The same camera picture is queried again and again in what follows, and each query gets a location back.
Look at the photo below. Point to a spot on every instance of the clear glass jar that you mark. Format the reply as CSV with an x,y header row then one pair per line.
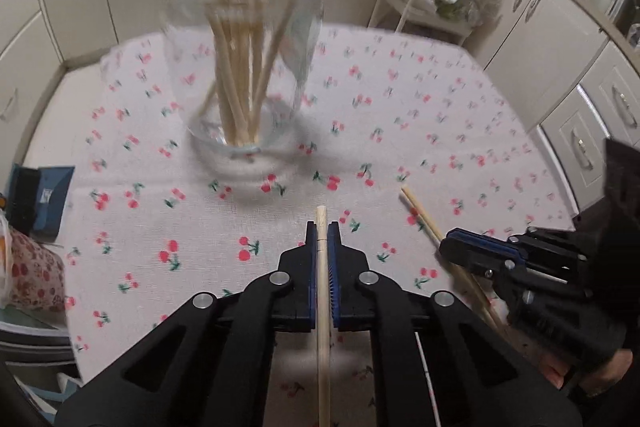
x,y
192,57

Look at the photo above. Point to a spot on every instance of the pale wooden chopstick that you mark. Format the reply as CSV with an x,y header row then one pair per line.
x,y
422,213
424,227
323,357

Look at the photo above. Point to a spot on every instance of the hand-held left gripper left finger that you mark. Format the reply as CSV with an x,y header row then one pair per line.
x,y
312,279

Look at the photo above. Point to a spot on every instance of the floral pink bottle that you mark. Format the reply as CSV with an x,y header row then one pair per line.
x,y
35,272

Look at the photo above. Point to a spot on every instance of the bundle of wooden chopsticks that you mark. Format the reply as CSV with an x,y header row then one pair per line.
x,y
235,57

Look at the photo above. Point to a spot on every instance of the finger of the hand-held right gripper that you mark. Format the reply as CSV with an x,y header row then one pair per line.
x,y
480,243
550,248

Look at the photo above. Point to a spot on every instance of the person's right hand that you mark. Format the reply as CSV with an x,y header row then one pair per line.
x,y
605,372

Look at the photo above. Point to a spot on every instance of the blue dustpan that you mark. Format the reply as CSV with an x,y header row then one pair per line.
x,y
50,197

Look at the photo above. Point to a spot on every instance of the cherry print tablecloth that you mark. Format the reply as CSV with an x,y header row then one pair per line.
x,y
200,217

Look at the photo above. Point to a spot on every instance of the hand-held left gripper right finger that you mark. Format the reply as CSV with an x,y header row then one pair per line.
x,y
334,287

